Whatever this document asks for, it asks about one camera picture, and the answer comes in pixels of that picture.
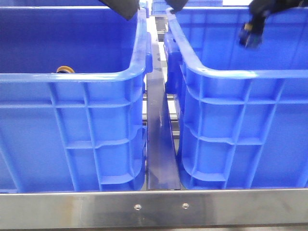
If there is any right blue plastic crate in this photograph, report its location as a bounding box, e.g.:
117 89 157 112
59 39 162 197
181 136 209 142
165 7 308 189

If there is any left blue plastic crate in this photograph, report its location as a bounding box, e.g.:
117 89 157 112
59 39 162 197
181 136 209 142
0 6 152 193

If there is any blue plastic crate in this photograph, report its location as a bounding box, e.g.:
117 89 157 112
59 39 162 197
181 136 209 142
0 6 152 193
165 7 308 189

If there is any far left blue crate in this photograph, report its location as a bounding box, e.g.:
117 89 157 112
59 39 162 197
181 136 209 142
0 0 149 18

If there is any red mushroom push button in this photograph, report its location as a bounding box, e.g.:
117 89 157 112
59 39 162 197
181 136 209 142
239 23 263 49

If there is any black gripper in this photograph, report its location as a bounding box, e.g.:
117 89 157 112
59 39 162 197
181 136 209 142
249 0 308 36

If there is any far right blue crate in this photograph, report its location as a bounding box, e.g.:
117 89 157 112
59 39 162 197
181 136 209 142
151 0 223 15

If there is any yellow mushroom push button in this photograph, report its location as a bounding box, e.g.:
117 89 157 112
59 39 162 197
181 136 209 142
56 65 75 74

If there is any steel front shelf rail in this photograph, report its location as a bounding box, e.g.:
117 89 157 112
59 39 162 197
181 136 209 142
0 189 308 230

